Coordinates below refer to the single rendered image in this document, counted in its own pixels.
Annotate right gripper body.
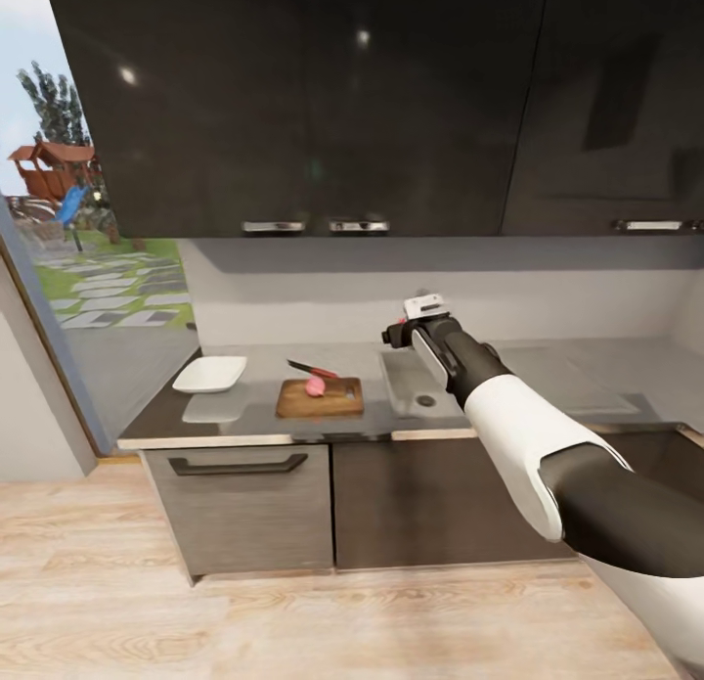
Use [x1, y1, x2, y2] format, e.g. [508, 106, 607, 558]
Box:
[387, 319, 417, 349]

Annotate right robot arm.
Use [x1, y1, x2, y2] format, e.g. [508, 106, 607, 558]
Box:
[382, 294, 704, 680]

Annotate bowl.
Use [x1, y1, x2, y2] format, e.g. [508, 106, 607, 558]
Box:
[173, 356, 246, 394]

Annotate cutting board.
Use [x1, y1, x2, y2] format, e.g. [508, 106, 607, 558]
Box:
[276, 374, 364, 418]

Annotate vidalia onion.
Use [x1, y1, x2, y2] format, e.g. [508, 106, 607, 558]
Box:
[305, 378, 325, 398]

